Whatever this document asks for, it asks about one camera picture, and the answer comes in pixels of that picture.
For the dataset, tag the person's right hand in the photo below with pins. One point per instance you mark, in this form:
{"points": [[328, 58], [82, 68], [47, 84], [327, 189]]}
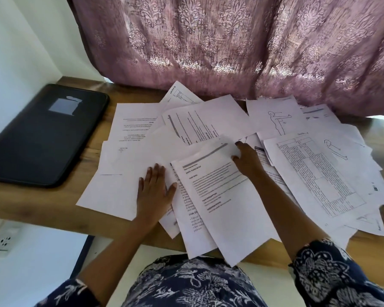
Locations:
{"points": [[249, 163]]}

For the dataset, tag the person's left hand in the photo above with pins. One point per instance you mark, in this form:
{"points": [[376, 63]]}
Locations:
{"points": [[153, 198]]}

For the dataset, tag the white printed papers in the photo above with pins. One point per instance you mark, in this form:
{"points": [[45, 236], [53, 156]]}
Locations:
{"points": [[320, 175]]}

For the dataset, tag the black folder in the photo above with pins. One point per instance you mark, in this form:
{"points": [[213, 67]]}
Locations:
{"points": [[41, 137]]}

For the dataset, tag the person's left forearm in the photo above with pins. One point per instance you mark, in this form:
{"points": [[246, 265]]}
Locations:
{"points": [[118, 255]]}

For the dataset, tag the person's right forearm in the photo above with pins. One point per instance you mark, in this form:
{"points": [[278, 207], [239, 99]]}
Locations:
{"points": [[288, 214]]}

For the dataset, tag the black table leg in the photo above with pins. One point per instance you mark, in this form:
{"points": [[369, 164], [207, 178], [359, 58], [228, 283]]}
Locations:
{"points": [[82, 255]]}

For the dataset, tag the pink patterned curtain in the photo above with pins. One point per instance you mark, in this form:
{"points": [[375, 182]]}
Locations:
{"points": [[243, 41]]}

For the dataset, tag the white wall socket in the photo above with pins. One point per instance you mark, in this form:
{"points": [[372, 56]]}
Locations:
{"points": [[3, 238]]}

